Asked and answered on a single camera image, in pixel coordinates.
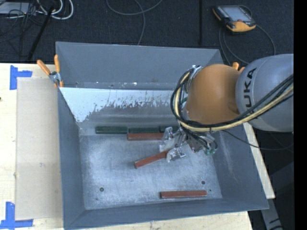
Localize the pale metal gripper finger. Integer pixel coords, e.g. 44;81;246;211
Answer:
165;145;187;163
159;126;175;153

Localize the red-brown block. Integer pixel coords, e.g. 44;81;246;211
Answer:
126;133;165;141
159;190;208;199
133;149;170;170

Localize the dark green flat block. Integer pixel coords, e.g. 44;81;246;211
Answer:
95;126;129;135
128;127;161;134

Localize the grey metal bin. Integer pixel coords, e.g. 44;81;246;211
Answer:
55;41;270;230

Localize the pale wood flat board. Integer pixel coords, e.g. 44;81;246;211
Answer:
14;77;64;221

